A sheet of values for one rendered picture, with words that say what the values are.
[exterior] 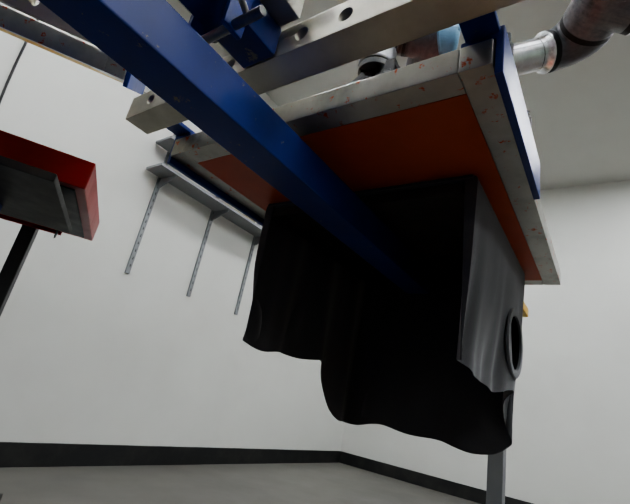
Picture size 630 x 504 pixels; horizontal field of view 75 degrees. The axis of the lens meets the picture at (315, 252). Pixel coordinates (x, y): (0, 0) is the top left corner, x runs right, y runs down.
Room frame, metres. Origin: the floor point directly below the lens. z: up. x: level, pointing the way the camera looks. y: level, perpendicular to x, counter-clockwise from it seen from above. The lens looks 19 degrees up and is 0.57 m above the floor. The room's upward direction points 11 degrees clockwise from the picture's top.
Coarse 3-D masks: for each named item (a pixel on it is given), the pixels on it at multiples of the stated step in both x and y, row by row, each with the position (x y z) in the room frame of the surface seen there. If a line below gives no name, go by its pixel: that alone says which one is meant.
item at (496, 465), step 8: (488, 456) 1.21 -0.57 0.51; (496, 456) 1.20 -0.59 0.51; (504, 456) 1.20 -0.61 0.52; (488, 464) 1.21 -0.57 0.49; (496, 464) 1.20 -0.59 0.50; (504, 464) 1.20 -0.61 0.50; (488, 472) 1.21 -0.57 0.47; (496, 472) 1.20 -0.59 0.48; (504, 472) 1.21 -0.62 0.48; (488, 480) 1.21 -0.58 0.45; (496, 480) 1.20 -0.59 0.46; (504, 480) 1.21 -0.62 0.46; (488, 488) 1.21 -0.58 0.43; (496, 488) 1.20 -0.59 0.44; (504, 488) 1.21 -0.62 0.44; (488, 496) 1.21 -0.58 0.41; (496, 496) 1.20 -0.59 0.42; (504, 496) 1.21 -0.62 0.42
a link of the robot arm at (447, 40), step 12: (432, 36) 0.62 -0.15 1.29; (444, 36) 0.62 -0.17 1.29; (456, 36) 0.62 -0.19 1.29; (408, 48) 0.65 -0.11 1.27; (420, 48) 0.65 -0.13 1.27; (432, 48) 0.64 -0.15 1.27; (444, 48) 0.64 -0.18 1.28; (456, 48) 0.64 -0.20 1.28; (408, 60) 0.70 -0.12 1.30; (420, 60) 0.68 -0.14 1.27
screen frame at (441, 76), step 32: (416, 64) 0.41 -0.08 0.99; (448, 64) 0.38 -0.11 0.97; (480, 64) 0.36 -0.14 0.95; (320, 96) 0.50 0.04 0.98; (352, 96) 0.46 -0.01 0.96; (384, 96) 0.44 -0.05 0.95; (416, 96) 0.43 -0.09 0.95; (448, 96) 0.41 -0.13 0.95; (480, 96) 0.40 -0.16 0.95; (320, 128) 0.53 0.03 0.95; (192, 160) 0.71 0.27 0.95; (512, 160) 0.52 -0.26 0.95; (224, 192) 0.82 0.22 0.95; (512, 192) 0.60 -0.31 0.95; (544, 224) 0.72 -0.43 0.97; (544, 256) 0.83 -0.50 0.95
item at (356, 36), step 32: (352, 0) 0.38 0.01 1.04; (384, 0) 0.35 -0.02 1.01; (416, 0) 0.33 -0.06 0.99; (448, 0) 0.32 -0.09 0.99; (480, 0) 0.31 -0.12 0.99; (512, 0) 0.31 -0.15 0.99; (288, 32) 0.44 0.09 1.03; (320, 32) 0.40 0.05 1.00; (352, 32) 0.38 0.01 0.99; (384, 32) 0.37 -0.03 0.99; (416, 32) 0.37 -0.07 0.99; (256, 64) 0.47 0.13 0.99; (288, 64) 0.46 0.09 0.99; (320, 64) 0.44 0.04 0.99; (160, 128) 0.68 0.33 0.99
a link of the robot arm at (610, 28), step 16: (576, 0) 0.62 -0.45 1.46; (592, 0) 0.60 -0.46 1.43; (608, 0) 0.58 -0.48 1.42; (624, 0) 0.57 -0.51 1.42; (576, 16) 0.64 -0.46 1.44; (592, 16) 0.62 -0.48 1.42; (608, 16) 0.61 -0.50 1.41; (624, 16) 0.60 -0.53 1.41; (576, 32) 0.67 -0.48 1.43; (592, 32) 0.65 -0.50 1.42; (608, 32) 0.65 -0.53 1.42; (624, 32) 0.63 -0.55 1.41
